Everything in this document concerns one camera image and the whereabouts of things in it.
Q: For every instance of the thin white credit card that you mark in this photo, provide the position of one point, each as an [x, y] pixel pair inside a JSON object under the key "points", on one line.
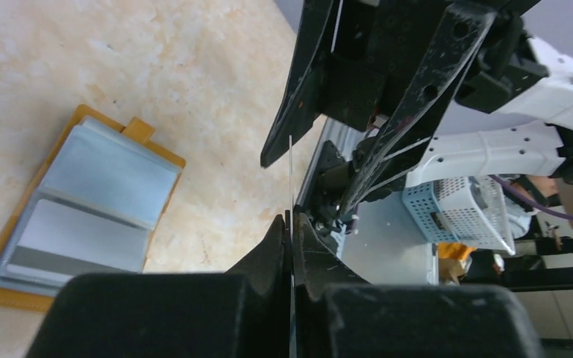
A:
{"points": [[54, 242]]}

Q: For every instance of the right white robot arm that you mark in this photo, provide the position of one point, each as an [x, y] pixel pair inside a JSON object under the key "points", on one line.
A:
{"points": [[454, 89]]}

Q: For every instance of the white and blue plastic basket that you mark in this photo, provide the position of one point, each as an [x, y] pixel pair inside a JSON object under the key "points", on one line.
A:
{"points": [[467, 210]]}

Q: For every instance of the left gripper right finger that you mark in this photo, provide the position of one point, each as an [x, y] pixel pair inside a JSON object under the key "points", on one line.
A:
{"points": [[339, 314]]}

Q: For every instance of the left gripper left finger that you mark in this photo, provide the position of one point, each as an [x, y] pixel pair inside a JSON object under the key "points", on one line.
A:
{"points": [[241, 312]]}

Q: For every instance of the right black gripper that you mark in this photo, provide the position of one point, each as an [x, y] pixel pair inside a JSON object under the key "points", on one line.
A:
{"points": [[376, 53]]}

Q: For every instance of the person operator in background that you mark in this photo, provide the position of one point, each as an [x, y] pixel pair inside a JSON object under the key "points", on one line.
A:
{"points": [[544, 191]]}

